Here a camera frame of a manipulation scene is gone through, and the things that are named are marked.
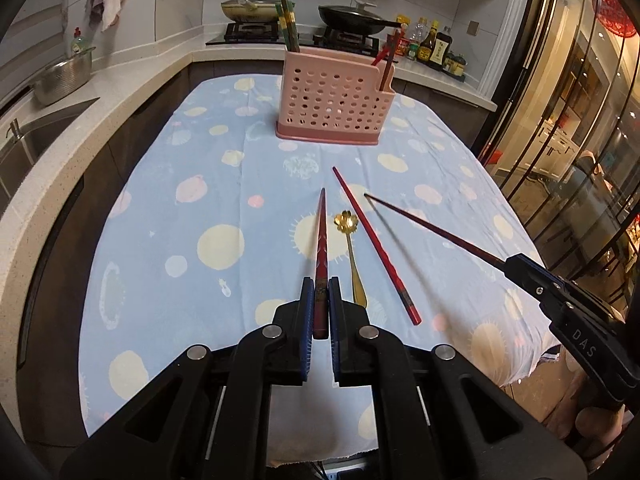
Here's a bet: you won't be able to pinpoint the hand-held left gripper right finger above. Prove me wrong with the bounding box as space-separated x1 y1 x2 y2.
327 277 588 480

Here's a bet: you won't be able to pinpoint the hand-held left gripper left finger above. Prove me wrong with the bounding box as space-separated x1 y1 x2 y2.
60 276 316 480

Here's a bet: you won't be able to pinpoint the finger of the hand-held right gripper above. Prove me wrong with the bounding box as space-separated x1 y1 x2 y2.
504 254 571 322

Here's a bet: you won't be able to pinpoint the red twisted chopstick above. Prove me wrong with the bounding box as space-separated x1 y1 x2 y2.
332 166 422 325

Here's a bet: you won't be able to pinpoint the dark red chopstick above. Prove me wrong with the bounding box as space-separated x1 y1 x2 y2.
380 35 396 92
363 192 510 266

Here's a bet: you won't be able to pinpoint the pink perforated utensil holder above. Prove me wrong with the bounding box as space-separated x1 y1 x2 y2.
274 49 397 147

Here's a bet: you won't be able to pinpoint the maroon chopstick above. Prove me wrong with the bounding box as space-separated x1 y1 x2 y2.
371 30 403 67

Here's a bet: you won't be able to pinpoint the green chopstick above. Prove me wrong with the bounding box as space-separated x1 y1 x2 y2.
287 2 301 54
283 0 297 54

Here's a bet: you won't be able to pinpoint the dark brown chopstick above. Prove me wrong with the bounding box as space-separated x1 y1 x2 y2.
279 0 292 53

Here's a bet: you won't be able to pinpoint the gold flower spoon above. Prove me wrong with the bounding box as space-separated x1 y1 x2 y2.
334 211 369 307

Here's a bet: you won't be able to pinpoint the blue spotted tablecloth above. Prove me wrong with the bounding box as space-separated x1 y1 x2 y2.
82 75 561 466

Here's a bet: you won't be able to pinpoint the glass sliding door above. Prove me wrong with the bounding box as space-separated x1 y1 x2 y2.
475 0 640 311

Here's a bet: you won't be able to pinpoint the wide dark sauce bottle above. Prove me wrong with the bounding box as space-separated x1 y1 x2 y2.
429 30 454 71

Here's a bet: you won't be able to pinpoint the slim dark soy sauce bottle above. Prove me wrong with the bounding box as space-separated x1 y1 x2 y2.
417 20 439 63

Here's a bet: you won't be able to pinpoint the red paper-cut decoration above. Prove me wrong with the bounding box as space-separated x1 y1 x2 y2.
595 0 640 38

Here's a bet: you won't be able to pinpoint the black gas stove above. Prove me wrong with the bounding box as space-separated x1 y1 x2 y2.
223 20 387 55

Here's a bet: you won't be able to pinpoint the black wok with lid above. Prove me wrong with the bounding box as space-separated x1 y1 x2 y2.
318 0 403 37

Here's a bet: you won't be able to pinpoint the beige pan with glass lid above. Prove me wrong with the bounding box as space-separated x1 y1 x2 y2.
221 0 281 23

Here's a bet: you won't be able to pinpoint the stainless steel sink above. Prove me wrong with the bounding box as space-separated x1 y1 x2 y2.
0 97 101 201

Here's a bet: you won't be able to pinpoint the stainless steel bowl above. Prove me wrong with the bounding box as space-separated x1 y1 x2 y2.
31 46 97 107

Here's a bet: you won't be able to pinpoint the white window blinds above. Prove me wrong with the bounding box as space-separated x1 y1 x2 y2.
5 0 68 86

